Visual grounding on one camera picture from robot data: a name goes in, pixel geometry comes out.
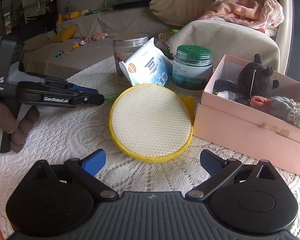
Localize white lace tablecloth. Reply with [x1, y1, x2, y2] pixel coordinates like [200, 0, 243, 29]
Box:
[0, 57, 300, 239]

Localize green lid glass jar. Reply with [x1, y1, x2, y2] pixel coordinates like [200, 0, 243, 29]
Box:
[171, 44, 213, 90]

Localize beige pillow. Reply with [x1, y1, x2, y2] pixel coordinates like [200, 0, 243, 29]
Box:
[149, 0, 215, 27]

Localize yellow round sponge pad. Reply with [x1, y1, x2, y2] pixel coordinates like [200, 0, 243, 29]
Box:
[108, 84, 194, 163]

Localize hand in brown knit glove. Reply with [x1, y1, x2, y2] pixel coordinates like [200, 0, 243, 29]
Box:
[0, 102, 39, 153]

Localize grey lace cloth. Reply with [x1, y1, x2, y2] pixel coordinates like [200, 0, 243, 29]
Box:
[250, 96, 300, 128]

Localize black plush toy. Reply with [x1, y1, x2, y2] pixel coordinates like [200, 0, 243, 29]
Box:
[214, 54, 280, 99]

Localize wet wipes packet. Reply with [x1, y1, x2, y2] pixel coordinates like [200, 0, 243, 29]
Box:
[119, 38, 172, 87]

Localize clear plastic jar brown contents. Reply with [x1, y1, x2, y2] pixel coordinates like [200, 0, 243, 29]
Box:
[113, 33, 148, 82]

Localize pink cardboard box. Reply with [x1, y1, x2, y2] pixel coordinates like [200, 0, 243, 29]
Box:
[193, 55, 300, 175]

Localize yellow cushion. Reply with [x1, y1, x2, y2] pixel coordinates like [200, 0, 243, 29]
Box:
[52, 25, 77, 43]

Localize beige sofa cover cloth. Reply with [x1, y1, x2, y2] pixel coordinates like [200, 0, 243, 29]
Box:
[165, 20, 280, 72]

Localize pink patterned blanket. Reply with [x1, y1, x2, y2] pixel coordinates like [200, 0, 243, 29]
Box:
[199, 0, 285, 37]

